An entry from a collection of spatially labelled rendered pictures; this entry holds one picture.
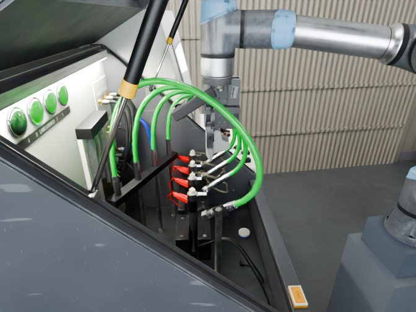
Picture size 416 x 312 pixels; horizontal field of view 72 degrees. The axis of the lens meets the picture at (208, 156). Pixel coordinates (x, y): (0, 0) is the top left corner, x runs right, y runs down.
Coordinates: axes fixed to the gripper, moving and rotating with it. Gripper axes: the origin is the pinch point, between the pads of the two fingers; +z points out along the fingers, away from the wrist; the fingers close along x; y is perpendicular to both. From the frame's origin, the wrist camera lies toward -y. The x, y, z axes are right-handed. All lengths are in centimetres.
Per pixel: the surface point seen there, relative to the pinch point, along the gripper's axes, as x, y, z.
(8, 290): -35.0, -31.4, 4.4
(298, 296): -22.6, 19.7, 24.9
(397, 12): 209, 176, -33
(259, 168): -15.8, 9.7, -5.0
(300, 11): 199, 86, -34
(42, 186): -34.9, -21.9, -13.8
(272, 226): 2.9, 20.0, 26.2
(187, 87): -9.5, -4.5, -19.8
